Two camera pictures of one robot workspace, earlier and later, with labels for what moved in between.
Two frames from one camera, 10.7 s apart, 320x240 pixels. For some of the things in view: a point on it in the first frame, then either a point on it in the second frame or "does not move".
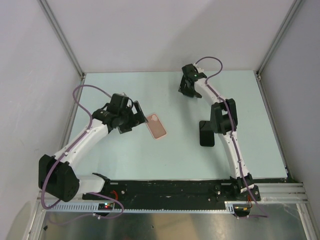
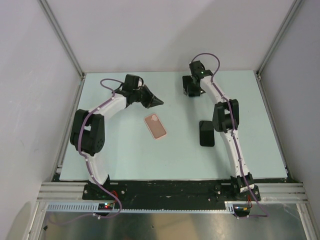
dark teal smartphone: x=206 y=134 does not move
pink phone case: x=156 y=126 does not move
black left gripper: x=137 y=119 to x=151 y=100
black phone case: x=206 y=134 does not move
